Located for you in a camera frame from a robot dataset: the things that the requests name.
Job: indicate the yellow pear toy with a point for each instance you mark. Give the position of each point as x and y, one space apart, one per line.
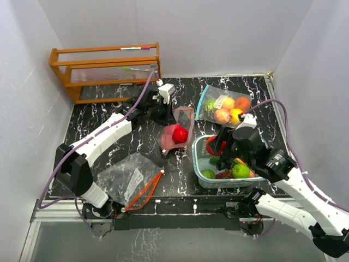
228 104

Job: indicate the orange zipper bag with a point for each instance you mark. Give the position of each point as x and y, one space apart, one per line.
184 116
131 182

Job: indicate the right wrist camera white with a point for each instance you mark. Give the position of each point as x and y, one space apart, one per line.
247 120

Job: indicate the orange yellow peach toy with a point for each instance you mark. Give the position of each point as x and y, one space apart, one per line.
239 161

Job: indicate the green fruit toy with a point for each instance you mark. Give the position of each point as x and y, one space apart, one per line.
208 173
240 171

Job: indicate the light blue plastic basket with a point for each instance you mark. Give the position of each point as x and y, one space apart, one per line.
201 158

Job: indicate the pink fruit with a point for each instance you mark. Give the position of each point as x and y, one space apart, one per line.
166 142

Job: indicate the wooden shelf rack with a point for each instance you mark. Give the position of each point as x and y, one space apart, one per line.
103 66

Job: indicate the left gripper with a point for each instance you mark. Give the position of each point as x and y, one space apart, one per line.
168 118

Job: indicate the aluminium rail frame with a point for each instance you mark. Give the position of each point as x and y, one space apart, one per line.
320 219

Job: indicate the green cucumber toy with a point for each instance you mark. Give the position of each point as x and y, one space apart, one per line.
214 160

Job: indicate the dark grape bunch toy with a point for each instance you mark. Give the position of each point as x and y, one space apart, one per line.
226 174

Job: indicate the red apple toy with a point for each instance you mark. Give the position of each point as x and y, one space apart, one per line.
168 130
214 146

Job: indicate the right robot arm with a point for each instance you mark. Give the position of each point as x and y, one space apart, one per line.
320 219

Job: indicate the pink red dragonfruit toy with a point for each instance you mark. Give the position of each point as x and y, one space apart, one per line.
180 135

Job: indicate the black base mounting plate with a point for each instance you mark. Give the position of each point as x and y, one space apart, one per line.
182 212

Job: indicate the green marker pen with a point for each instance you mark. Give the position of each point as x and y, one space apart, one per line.
136 69

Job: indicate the green custard apple toy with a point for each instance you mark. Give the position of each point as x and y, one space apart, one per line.
209 106

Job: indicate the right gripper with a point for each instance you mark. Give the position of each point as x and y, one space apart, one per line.
221 136

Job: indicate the blue zipper plastic bag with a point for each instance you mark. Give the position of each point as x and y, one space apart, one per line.
219 95

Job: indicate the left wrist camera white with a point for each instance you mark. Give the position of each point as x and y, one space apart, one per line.
165 90

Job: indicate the orange pumpkin toy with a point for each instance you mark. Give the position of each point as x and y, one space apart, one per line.
242 103

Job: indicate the pink peach toy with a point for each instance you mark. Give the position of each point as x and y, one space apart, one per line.
222 116

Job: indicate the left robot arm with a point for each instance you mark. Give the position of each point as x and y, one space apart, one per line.
73 162

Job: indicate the pink white marker pen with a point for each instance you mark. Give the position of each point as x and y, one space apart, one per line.
136 48

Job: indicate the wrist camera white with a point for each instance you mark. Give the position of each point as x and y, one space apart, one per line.
165 90
247 120

